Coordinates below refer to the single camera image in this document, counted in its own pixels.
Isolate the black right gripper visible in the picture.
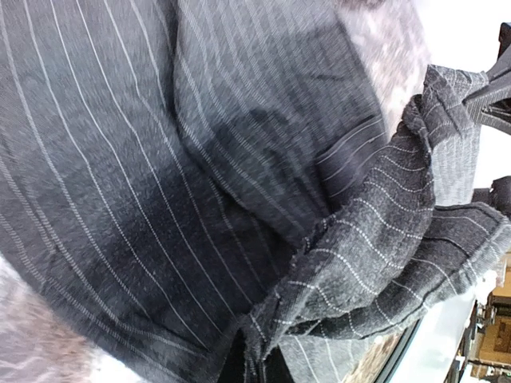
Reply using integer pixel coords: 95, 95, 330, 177
463, 22, 511, 135

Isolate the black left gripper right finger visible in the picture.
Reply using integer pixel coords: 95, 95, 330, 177
264, 347, 295, 383

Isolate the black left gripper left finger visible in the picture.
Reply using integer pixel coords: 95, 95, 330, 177
217, 330, 248, 383

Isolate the black pinstriped long sleeve shirt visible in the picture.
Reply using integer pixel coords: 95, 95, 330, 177
1, 1, 510, 382

